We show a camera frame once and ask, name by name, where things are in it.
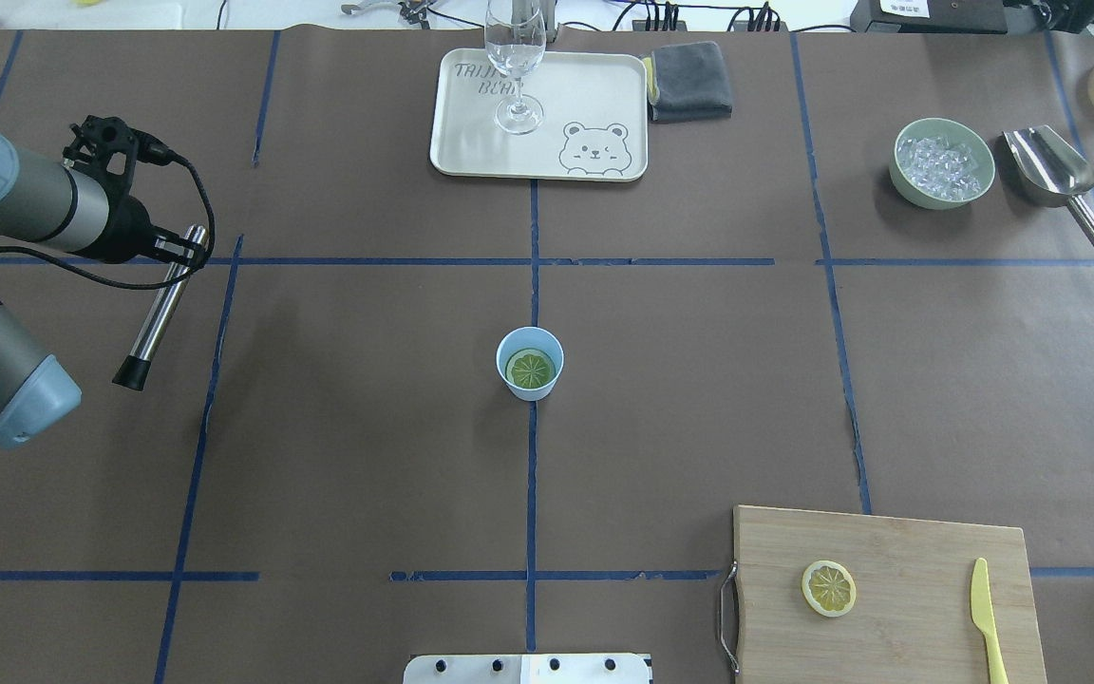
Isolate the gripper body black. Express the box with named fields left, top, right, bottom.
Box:
left=101, top=195, right=178, bottom=264

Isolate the steel muddler black tip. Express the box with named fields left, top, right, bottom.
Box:
left=112, top=263, right=194, bottom=392

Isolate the lemon wedge piece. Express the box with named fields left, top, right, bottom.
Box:
left=504, top=348, right=556, bottom=390

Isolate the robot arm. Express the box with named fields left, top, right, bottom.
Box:
left=0, top=114, right=217, bottom=450

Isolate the blue plastic cup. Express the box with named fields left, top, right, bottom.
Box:
left=494, top=328, right=565, bottom=402

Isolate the lemon slice round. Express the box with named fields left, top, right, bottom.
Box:
left=802, top=560, right=857, bottom=618

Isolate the yellow lemon wedge peel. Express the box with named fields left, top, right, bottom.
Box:
left=970, top=556, right=1009, bottom=683

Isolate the beige bear tray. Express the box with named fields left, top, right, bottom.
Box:
left=429, top=48, right=651, bottom=181

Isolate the clear wine glass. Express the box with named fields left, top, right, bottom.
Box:
left=482, top=1, right=547, bottom=136

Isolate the grey folded cloth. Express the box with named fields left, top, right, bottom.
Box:
left=642, top=42, right=734, bottom=123

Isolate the green bowl with ice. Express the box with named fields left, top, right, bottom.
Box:
left=889, top=118, right=997, bottom=211

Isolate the wooden cutting board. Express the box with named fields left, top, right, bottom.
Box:
left=732, top=505, right=1047, bottom=683

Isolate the metal ice scoop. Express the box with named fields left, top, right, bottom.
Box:
left=1002, top=124, right=1094, bottom=248

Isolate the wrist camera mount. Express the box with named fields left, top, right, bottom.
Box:
left=62, top=114, right=177, bottom=195

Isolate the white camera pole mount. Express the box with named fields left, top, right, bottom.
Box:
left=403, top=651, right=654, bottom=683

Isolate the cutting board metal handle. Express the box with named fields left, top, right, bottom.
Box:
left=715, top=560, right=741, bottom=683

